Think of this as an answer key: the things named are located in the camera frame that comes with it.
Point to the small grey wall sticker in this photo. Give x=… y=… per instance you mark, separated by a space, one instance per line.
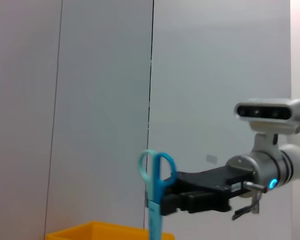
x=211 y=158

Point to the yellow plastic bin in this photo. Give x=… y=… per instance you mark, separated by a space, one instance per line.
x=102 y=232

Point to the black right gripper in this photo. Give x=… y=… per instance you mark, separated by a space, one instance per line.
x=227 y=182

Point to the blue scissors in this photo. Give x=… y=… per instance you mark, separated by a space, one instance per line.
x=156 y=195

